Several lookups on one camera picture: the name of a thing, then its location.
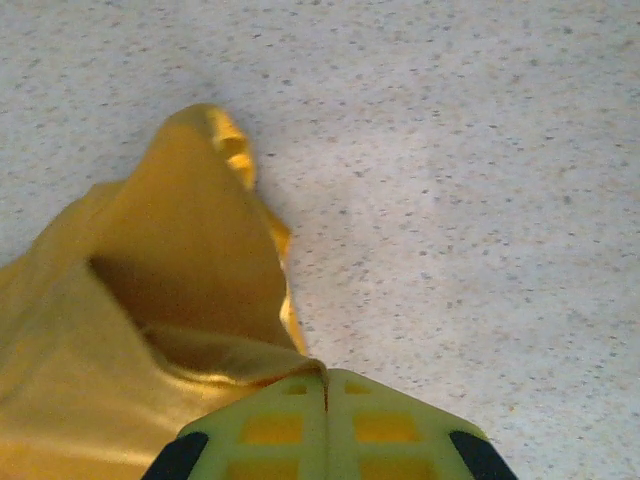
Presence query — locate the yellow t-shirt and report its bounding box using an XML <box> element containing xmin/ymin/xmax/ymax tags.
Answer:
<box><xmin>0</xmin><ymin>102</ymin><xmax>329</xmax><ymax>480</ymax></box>

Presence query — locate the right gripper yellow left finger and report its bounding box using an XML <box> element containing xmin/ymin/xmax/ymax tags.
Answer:
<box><xmin>177</xmin><ymin>374</ymin><xmax>328</xmax><ymax>480</ymax></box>

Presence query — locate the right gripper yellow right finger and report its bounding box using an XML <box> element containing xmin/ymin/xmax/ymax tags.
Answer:
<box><xmin>327</xmin><ymin>368</ymin><xmax>482</xmax><ymax>480</ymax></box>

